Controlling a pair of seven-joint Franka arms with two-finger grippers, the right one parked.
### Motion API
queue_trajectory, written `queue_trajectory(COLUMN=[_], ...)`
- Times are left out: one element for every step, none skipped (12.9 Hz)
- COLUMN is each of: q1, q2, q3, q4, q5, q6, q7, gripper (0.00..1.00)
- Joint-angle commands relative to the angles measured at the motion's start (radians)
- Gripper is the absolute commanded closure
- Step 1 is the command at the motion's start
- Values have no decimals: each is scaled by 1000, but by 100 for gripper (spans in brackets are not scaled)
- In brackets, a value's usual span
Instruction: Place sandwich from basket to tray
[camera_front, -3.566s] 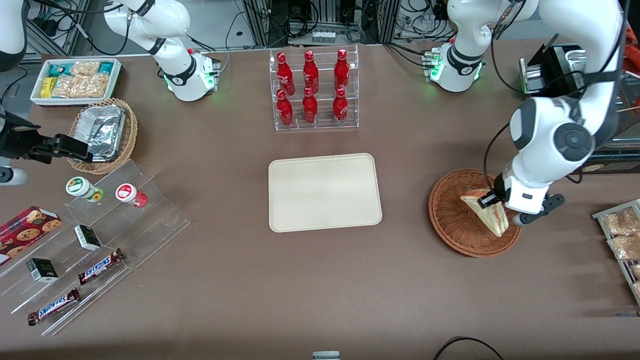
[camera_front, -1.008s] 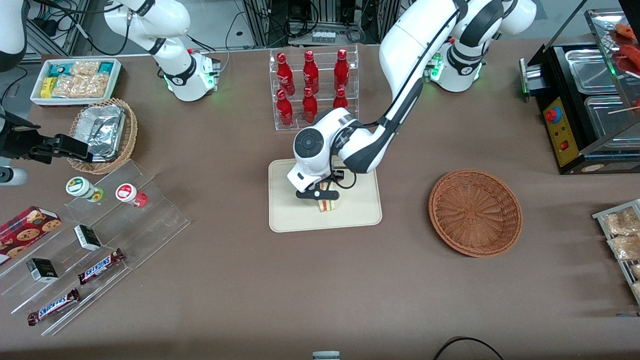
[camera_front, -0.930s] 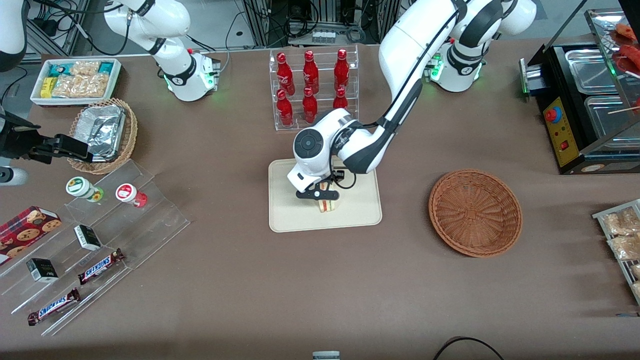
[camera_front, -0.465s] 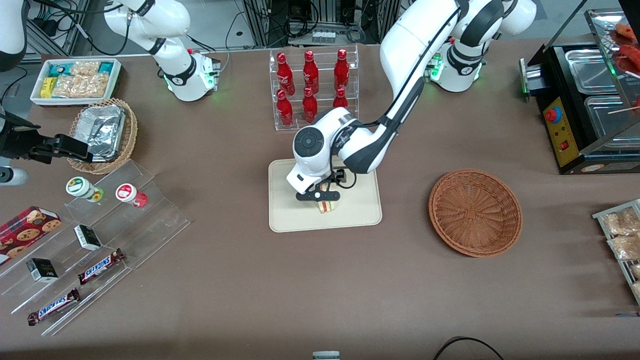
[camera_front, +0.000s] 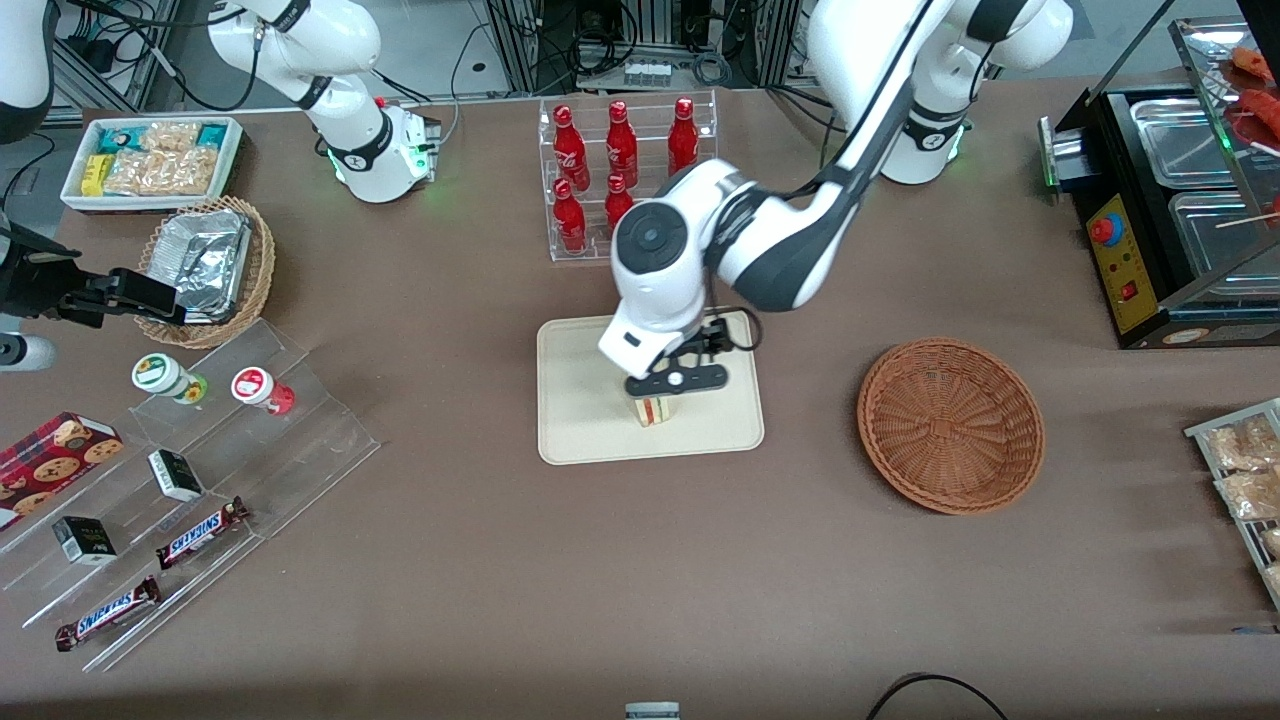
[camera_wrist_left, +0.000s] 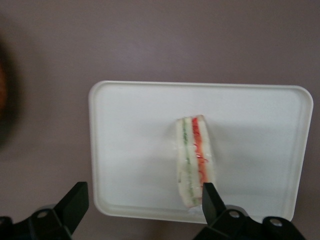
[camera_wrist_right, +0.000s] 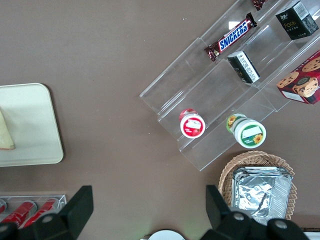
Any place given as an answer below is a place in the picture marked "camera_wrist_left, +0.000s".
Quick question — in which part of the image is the brown wicker basket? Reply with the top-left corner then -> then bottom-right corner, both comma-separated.
0,37 -> 16,151

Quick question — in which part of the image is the triangle sandwich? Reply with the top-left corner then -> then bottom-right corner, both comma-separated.
174,114 -> 216,210

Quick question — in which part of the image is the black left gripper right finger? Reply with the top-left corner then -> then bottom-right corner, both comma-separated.
196,182 -> 306,240

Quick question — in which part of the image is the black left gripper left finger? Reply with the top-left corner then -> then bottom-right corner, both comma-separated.
0,181 -> 90,240

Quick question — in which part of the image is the cream plastic tray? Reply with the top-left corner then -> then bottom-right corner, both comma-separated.
88,79 -> 315,223

